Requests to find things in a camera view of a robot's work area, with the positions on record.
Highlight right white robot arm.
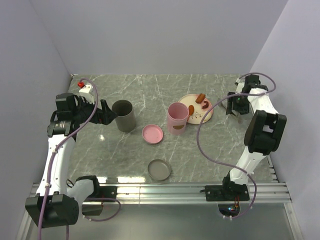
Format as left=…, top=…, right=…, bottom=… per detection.
left=220, top=73, right=287, bottom=201

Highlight pink lid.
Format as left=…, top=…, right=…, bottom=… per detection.
left=142, top=124, right=164, bottom=145

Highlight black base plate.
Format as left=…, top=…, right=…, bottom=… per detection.
left=199, top=184, right=250, bottom=202
left=97, top=185, right=118, bottom=199

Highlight pink cylindrical container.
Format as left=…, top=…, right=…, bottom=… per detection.
left=167, top=102, right=189, bottom=135

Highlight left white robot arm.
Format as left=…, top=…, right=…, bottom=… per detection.
left=25, top=93, right=117, bottom=229

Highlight pink cream plate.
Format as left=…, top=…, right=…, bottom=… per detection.
left=178, top=93, right=212, bottom=125

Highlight orange sausage near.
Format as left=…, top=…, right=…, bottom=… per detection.
left=188, top=105, right=195, bottom=116

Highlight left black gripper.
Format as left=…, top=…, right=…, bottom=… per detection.
left=72, top=95, right=117, bottom=125

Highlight grey cylindrical container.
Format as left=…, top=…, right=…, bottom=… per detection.
left=112, top=99, right=136, bottom=133

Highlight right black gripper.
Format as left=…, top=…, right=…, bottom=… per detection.
left=225, top=92, right=250, bottom=116

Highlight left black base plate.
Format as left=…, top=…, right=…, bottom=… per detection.
left=97, top=185, right=118, bottom=199

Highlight grey lid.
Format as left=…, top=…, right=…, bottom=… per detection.
left=147, top=159, right=171, bottom=181

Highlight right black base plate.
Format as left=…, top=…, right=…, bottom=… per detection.
left=199, top=184, right=250, bottom=202

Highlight aluminium mounting rail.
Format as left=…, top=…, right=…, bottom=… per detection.
left=27, top=182, right=293, bottom=206

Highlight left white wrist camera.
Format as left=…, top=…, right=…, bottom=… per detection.
left=77, top=81, right=97, bottom=105

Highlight brown sausage far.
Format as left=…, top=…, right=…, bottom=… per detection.
left=195, top=93, right=206, bottom=104

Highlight metal food tongs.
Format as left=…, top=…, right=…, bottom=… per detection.
left=218, top=101, right=243, bottom=124

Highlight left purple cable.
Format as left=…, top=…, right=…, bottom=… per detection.
left=36, top=77, right=122, bottom=240

